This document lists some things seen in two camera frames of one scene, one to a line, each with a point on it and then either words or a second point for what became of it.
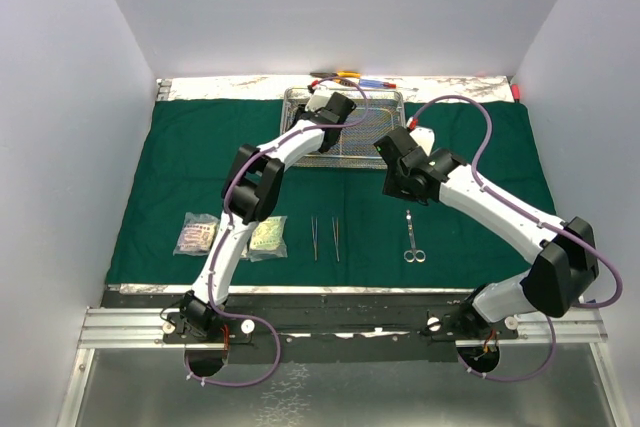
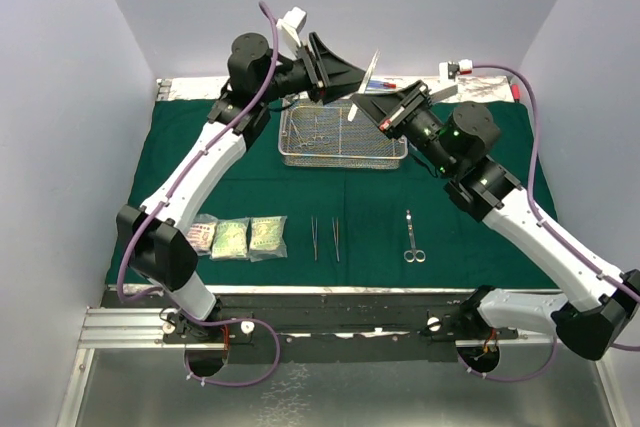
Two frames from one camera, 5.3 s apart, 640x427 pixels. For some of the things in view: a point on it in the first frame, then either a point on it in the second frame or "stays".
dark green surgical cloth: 326,226 stays
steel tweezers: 315,234 stays
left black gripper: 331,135 → 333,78
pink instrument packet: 196,236 stays
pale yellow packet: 267,240 stays
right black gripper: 390,187 → 404,102
